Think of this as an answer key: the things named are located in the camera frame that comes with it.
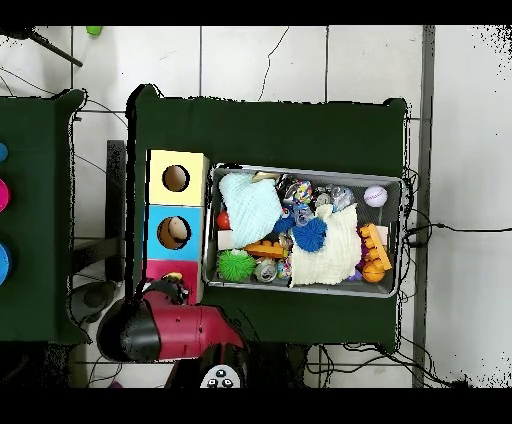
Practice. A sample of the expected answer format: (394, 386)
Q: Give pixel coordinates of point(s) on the yellow plush toy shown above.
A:
(172, 276)

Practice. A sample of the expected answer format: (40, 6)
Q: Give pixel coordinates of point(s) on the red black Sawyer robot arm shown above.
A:
(188, 332)

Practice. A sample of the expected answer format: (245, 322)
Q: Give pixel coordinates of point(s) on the clear mesh bin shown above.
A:
(216, 188)

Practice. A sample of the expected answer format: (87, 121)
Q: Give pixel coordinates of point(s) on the wooden box with three holes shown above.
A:
(192, 192)

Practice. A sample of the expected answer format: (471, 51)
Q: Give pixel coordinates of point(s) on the mint knitted cloth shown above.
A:
(250, 210)

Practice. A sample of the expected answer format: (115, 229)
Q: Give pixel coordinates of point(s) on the red ball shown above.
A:
(223, 220)

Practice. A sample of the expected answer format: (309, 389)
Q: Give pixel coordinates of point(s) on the green spiky ball with eyes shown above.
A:
(236, 265)

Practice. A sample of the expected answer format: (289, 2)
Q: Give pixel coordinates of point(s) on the large blue spiky ball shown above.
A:
(310, 234)

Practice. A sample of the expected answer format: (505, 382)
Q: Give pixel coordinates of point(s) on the dark green table cloth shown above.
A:
(260, 132)
(36, 120)

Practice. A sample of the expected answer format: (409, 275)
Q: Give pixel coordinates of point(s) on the cream knitted cloth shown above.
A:
(332, 256)

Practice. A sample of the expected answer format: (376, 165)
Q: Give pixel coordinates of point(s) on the white baseball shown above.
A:
(376, 196)

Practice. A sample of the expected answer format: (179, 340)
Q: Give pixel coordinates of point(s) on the orange toy building brick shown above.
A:
(376, 244)

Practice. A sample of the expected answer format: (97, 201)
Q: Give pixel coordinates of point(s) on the plain wooden block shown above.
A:
(382, 234)

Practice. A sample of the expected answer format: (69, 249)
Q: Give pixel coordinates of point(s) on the small orange basketball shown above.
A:
(372, 272)

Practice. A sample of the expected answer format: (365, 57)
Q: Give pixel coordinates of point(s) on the green plastic cup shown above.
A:
(94, 30)

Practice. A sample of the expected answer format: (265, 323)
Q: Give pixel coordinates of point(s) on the black rod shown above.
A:
(60, 54)

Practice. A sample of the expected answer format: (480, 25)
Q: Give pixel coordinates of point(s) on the pink round toy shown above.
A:
(3, 195)

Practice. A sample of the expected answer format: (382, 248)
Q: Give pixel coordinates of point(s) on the large blue round toy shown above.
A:
(4, 262)

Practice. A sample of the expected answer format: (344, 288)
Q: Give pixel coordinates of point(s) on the small blue round toy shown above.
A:
(2, 152)

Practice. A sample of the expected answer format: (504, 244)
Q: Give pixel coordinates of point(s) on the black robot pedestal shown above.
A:
(280, 364)

